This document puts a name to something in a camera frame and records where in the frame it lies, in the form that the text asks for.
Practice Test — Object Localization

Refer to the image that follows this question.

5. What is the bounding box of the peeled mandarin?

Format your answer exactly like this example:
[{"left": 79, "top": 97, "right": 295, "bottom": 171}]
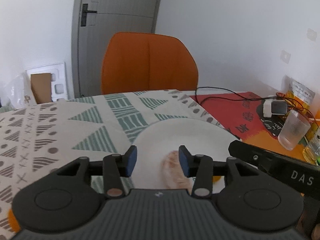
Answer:
[{"left": 161, "top": 151, "right": 193, "bottom": 193}]

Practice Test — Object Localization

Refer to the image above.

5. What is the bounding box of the small orange kumquat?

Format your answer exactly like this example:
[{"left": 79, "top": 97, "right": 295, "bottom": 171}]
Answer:
[{"left": 213, "top": 176, "right": 221, "bottom": 184}]

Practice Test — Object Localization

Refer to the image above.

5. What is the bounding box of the orange mandarin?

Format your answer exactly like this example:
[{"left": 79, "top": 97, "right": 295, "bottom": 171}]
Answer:
[{"left": 8, "top": 209, "right": 21, "bottom": 233}]

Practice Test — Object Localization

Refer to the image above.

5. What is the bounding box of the person's right hand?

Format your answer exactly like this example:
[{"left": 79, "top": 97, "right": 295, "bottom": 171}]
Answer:
[{"left": 296, "top": 195, "right": 319, "bottom": 239}]

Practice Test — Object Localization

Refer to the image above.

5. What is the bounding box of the clear plastic bottle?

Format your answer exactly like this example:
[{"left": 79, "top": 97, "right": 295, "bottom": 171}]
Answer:
[{"left": 303, "top": 128, "right": 320, "bottom": 165}]

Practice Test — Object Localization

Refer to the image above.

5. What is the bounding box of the white ceramic bowl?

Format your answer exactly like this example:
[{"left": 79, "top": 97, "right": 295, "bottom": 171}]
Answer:
[{"left": 131, "top": 118, "right": 237, "bottom": 191}]

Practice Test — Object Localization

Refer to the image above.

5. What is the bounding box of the clear ribbed glass cup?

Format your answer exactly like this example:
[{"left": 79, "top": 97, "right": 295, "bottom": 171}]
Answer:
[{"left": 278, "top": 110, "right": 311, "bottom": 151}]

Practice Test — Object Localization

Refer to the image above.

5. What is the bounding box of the orange red cartoon table mat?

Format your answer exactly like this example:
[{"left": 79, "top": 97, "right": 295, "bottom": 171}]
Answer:
[{"left": 191, "top": 91, "right": 306, "bottom": 161}]

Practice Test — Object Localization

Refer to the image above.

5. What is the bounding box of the white power adapter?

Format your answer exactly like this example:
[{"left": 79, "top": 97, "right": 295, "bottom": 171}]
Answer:
[{"left": 263, "top": 99, "right": 288, "bottom": 118}]

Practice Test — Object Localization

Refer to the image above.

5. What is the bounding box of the yellow snack bag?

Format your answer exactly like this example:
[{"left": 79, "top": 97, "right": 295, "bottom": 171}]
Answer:
[{"left": 285, "top": 76, "right": 316, "bottom": 110}]

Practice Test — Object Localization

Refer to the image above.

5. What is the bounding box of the patterned white tablecloth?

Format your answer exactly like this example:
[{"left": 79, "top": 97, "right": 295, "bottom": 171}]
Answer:
[{"left": 1, "top": 90, "right": 235, "bottom": 239}]

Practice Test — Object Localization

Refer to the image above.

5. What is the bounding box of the orange chair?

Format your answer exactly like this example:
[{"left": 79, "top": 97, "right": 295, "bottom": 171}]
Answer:
[{"left": 101, "top": 32, "right": 199, "bottom": 94}]

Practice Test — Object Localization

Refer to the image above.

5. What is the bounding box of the white foam packaging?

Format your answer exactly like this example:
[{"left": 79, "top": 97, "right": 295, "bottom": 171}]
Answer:
[{"left": 26, "top": 62, "right": 68, "bottom": 102}]

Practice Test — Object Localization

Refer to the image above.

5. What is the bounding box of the brown cardboard piece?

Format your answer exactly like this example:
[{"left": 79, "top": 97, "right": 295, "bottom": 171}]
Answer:
[{"left": 30, "top": 73, "right": 52, "bottom": 104}]

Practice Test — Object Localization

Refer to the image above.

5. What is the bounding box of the clear plastic bag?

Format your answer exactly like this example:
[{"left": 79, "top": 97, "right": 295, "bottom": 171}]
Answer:
[{"left": 1, "top": 73, "right": 37, "bottom": 112}]

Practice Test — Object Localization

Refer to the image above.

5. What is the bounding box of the grey door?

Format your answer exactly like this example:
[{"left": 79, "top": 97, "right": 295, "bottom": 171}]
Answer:
[{"left": 71, "top": 0, "right": 160, "bottom": 98}]

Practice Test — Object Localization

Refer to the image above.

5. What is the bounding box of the black usb cable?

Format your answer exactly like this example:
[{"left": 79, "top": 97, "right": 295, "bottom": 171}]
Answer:
[{"left": 195, "top": 87, "right": 278, "bottom": 106}]

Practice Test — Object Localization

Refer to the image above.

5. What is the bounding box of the red wire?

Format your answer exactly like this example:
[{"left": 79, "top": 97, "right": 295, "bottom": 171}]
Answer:
[{"left": 275, "top": 92, "right": 316, "bottom": 126}]

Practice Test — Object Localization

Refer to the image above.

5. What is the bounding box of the white wall socket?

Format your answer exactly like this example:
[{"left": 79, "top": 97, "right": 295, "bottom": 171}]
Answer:
[{"left": 280, "top": 50, "right": 291, "bottom": 64}]

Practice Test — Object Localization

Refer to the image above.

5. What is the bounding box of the black door handle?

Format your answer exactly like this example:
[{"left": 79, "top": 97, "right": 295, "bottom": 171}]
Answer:
[{"left": 80, "top": 3, "right": 97, "bottom": 27}]

